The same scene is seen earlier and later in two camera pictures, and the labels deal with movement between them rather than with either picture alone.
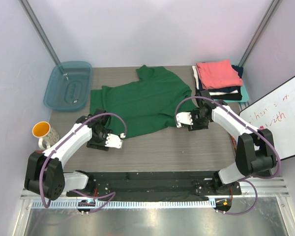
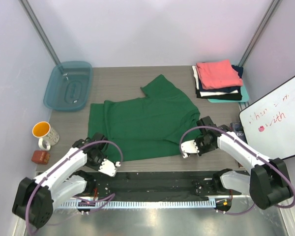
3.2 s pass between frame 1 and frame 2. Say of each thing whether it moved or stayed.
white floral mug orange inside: stayed
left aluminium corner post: stayed
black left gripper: moved
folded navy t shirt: stayed
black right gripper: moved
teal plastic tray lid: stayed
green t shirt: moved
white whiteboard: stayed
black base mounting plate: stayed
